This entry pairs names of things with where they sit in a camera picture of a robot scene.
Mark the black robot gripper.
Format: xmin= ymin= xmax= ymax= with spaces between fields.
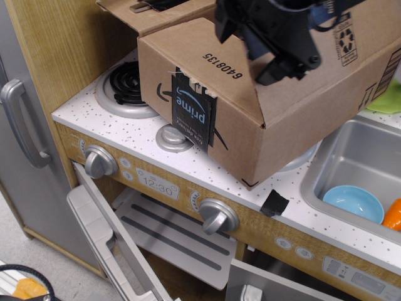
xmin=215 ymin=0 xmax=321 ymax=86

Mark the brown cardboard Amazon box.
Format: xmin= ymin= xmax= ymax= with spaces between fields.
xmin=99 ymin=1 xmax=400 ymax=189

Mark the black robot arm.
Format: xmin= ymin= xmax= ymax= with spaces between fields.
xmin=215 ymin=0 xmax=359 ymax=86

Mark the black coil stove burner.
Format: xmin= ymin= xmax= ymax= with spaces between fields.
xmin=95 ymin=61 xmax=158 ymax=119

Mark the green plate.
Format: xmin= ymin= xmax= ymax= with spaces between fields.
xmin=367 ymin=79 xmax=401 ymax=114

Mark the silver toy sink basin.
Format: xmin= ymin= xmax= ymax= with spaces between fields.
xmin=300 ymin=117 xmax=400 ymax=246

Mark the black tape piece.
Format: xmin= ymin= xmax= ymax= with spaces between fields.
xmin=260 ymin=189 xmax=289 ymax=217

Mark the silver right stove knob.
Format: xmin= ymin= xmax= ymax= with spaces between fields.
xmin=199 ymin=198 xmax=240 ymax=235

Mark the silver stove knob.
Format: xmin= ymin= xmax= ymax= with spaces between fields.
xmin=199 ymin=198 xmax=240 ymax=235
xmin=85 ymin=144 xmax=118 ymax=179

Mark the light blue bowl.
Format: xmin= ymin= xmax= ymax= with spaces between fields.
xmin=323 ymin=185 xmax=385 ymax=224

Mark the silver left stove knob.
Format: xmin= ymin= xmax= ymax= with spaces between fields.
xmin=85 ymin=144 xmax=118 ymax=179

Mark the white oven rack shelf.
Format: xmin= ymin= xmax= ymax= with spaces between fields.
xmin=112 ymin=187 xmax=237 ymax=290

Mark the orange toy vegetable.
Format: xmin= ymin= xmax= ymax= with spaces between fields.
xmin=382 ymin=198 xmax=401 ymax=231

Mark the silver dishwasher door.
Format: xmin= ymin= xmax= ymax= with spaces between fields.
xmin=225 ymin=259 xmax=346 ymax=300

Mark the silver open oven door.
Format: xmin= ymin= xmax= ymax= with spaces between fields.
xmin=66 ymin=162 xmax=172 ymax=300

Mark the orange object bottom left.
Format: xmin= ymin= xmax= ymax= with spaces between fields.
xmin=12 ymin=278 xmax=48 ymax=300

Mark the silver fridge door handle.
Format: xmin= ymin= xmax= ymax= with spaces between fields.
xmin=1 ymin=79 xmax=51 ymax=169

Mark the black cable bottom left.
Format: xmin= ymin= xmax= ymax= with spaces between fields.
xmin=0 ymin=264 xmax=56 ymax=301

